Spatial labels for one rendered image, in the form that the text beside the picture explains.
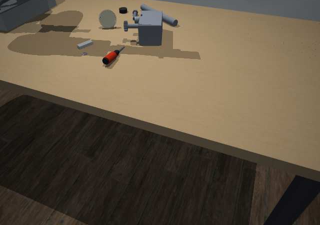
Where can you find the grey hex bolt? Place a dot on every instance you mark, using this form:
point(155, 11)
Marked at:
point(135, 12)

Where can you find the red and black screwdriver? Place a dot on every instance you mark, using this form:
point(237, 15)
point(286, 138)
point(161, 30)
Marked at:
point(111, 56)

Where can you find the grey camshaft with gear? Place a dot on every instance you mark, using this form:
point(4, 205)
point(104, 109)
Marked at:
point(107, 18)

